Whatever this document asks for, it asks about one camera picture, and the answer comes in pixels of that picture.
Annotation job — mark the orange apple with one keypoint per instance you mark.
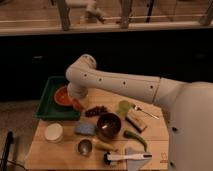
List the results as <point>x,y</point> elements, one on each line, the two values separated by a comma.
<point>77,105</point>

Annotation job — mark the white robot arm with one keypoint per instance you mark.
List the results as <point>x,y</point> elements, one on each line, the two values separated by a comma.
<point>190,108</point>

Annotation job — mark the green cup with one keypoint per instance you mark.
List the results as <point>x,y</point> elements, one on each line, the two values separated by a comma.
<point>123,107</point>

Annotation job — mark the small metal cup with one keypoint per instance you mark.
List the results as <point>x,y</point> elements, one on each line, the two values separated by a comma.
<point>85,147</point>

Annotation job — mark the white paper cup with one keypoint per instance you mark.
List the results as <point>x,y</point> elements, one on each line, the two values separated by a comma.
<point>54,132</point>

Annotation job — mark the bunch of dark grapes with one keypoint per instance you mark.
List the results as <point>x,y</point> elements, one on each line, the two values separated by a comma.
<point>96,111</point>

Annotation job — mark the dark red bowl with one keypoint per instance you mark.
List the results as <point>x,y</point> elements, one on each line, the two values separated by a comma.
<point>109,125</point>

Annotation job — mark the orange bowl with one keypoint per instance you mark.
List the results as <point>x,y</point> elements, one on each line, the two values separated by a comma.
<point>61,97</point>

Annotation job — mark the blue sponge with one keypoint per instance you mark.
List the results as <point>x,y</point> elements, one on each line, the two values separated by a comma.
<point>85,129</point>

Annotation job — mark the green plastic tray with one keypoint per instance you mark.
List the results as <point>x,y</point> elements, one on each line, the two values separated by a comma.
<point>48,109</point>

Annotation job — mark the grey cloth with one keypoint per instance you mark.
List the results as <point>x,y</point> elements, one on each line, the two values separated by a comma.
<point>135,165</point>

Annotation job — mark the black pole stand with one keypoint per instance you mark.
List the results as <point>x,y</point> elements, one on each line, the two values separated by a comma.
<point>9,140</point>

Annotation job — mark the white handled brush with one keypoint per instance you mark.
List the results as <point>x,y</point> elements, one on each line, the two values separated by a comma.
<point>108,157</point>

